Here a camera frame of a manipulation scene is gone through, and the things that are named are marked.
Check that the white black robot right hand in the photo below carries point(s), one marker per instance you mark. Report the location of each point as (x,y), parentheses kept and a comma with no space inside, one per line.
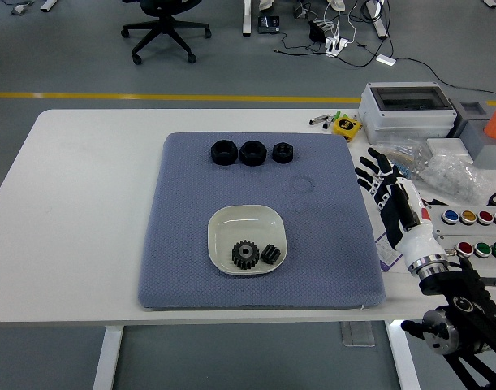
(398,215)

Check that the small black gear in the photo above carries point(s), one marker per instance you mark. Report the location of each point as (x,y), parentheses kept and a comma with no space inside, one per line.
(270,254)

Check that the large black gear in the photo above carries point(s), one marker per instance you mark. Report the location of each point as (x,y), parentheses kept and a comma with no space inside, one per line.
(245,256)

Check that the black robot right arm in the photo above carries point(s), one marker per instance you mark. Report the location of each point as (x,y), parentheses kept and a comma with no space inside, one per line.
(462,308)

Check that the white push-button control box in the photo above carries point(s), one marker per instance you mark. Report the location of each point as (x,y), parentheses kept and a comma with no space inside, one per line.
(475,233)

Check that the white flat box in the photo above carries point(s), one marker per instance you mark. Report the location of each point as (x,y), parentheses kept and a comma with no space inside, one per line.
(446,144)

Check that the small black hex nut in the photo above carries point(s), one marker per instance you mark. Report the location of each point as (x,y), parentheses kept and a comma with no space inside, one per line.
(283,153)

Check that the large black hex nut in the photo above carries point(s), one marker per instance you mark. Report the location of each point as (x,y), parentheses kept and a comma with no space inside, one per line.
(253,154)
(223,153)

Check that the purple-edged label card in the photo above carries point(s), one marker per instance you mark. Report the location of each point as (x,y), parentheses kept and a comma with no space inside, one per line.
(387,256)

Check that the bag of blue resistors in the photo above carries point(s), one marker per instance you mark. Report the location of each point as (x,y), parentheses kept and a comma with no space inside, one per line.
(406,156)

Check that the clear plastic parts bag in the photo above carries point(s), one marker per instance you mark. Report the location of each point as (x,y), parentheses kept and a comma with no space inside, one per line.
(454,176)

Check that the yellow tape measure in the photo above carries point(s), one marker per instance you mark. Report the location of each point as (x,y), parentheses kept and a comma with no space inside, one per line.
(345,126)

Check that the grey block holder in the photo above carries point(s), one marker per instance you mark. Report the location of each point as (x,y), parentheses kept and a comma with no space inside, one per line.
(489,152)

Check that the white table leg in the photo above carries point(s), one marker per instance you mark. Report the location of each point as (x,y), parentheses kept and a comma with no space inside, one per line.
(107,357)
(399,365)

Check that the white power adapter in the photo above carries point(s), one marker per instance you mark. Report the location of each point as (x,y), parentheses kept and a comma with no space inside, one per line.
(385,59)

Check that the white square plate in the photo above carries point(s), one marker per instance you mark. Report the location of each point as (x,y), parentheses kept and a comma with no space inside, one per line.
(239,223)

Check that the white power strip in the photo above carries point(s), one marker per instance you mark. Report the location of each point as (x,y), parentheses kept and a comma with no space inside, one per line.
(336,45)

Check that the white desk leg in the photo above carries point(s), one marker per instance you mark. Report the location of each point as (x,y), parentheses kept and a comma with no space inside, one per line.
(247,18)
(377,20)

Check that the black power adapter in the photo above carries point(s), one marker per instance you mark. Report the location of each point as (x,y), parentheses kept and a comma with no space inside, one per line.
(316,31)

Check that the blue-grey textured mat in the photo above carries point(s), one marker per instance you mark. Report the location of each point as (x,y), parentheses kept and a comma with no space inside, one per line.
(182,252)

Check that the black desk phone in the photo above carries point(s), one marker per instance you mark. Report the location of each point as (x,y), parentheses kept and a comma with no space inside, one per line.
(268,24)

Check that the black office chair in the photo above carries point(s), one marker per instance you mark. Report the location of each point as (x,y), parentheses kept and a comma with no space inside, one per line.
(166,24)

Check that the grey electrical enclosure box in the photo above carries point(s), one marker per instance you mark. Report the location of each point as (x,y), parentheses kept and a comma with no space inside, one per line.
(410,118)

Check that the grey metal table bracket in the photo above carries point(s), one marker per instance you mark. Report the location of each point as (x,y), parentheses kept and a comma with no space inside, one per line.
(357,334)

